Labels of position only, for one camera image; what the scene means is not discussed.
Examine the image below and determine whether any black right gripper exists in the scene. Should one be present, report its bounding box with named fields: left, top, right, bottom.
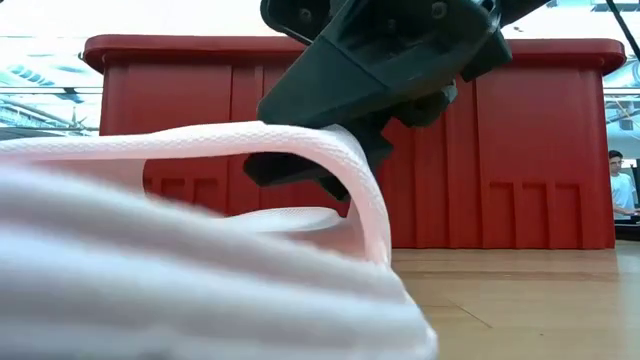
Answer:
left=257, top=0, right=551, bottom=130

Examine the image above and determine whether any red plastic bin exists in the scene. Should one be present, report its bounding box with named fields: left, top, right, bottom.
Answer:
left=82, top=33, right=627, bottom=250

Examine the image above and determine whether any person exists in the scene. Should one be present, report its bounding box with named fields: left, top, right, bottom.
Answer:
left=608, top=149, right=640, bottom=220

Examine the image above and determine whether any black desk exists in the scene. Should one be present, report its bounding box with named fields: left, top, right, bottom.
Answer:
left=613, top=212, right=640, bottom=242

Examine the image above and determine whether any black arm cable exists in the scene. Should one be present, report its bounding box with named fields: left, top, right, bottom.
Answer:
left=604, top=0, right=640, bottom=64

